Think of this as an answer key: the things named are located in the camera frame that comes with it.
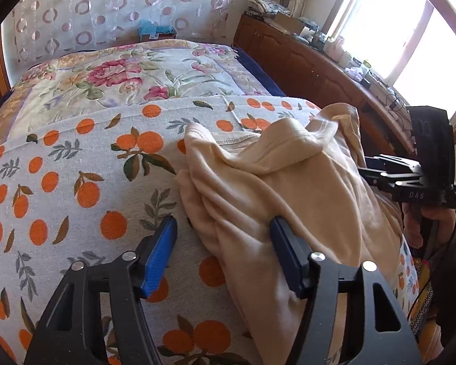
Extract beige printed t-shirt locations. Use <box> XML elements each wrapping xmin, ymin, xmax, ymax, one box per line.
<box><xmin>176</xmin><ymin>103</ymin><xmax>415</xmax><ymax>364</ymax></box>

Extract right hand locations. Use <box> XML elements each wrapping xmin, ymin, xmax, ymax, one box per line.
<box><xmin>402</xmin><ymin>203</ymin><xmax>456</xmax><ymax>250</ymax></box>

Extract wooden sideboard cabinet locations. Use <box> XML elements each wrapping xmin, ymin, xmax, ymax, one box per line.
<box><xmin>233</xmin><ymin>14</ymin><xmax>415</xmax><ymax>157</ymax></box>

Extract dark blue mattress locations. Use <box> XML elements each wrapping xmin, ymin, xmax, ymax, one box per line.
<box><xmin>233</xmin><ymin>47</ymin><xmax>286</xmax><ymax>97</ymax></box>

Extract orange print bed sheet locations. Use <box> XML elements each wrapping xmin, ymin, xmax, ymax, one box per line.
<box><xmin>0</xmin><ymin>94</ymin><xmax>421</xmax><ymax>365</ymax></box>

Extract cardboard box on cabinet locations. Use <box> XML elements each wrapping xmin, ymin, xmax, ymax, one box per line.
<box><xmin>273</xmin><ymin>12</ymin><xmax>306</xmax><ymax>35</ymax></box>

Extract stack of folded cloths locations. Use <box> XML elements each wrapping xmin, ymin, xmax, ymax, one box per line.
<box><xmin>247</xmin><ymin>0</ymin><xmax>291</xmax><ymax>16</ymax></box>

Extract floral quilt blanket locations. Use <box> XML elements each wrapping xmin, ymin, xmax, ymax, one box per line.
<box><xmin>0</xmin><ymin>39</ymin><xmax>269</xmax><ymax>146</ymax></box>

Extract blue plastic toy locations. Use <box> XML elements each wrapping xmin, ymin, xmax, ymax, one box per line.
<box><xmin>137</xmin><ymin>20</ymin><xmax>177</xmax><ymax>42</ymax></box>

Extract white circle pattern curtain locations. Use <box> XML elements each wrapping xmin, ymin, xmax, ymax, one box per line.
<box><xmin>1</xmin><ymin>0</ymin><xmax>234</xmax><ymax>84</ymax></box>

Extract window with wooden frame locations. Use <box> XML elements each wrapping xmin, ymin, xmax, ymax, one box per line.
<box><xmin>324</xmin><ymin>0</ymin><xmax>456</xmax><ymax>138</ymax></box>

